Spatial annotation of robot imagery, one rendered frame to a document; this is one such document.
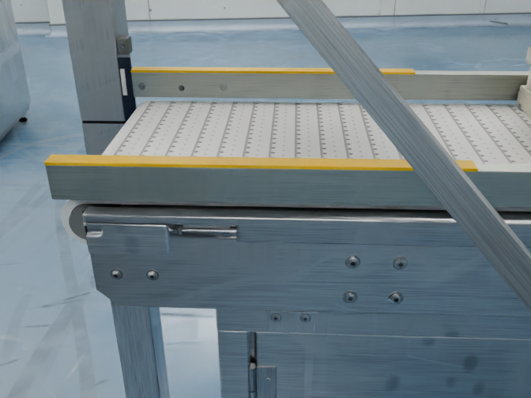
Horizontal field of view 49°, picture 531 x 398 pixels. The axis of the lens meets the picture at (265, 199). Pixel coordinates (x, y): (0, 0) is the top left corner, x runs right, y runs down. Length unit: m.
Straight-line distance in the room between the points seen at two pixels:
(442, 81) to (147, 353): 0.61
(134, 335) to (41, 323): 0.92
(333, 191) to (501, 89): 0.35
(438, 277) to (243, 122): 0.27
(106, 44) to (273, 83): 0.21
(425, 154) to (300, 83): 0.35
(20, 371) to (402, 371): 1.24
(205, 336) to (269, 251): 1.22
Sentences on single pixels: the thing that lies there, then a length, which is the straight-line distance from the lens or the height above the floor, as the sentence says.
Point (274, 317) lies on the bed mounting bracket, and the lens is 0.59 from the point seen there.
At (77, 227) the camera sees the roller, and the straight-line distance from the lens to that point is 0.53.
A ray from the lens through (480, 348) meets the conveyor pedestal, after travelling 0.65.
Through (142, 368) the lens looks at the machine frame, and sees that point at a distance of 1.01.
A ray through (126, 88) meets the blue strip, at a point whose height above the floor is 0.90.
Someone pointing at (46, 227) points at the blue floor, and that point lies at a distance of 2.35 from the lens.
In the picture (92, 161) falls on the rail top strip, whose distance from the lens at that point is 0.48.
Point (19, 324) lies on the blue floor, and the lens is 1.88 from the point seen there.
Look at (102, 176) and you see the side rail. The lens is 0.48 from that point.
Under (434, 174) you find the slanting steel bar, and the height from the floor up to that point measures 0.95.
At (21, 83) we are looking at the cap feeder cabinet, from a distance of 3.41.
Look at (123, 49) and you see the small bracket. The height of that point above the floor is 0.95.
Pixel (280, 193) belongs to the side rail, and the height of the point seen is 0.90.
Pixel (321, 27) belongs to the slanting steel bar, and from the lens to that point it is 0.41.
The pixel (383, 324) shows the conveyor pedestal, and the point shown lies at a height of 0.73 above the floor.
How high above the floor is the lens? 1.11
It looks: 28 degrees down
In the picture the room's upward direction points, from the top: straight up
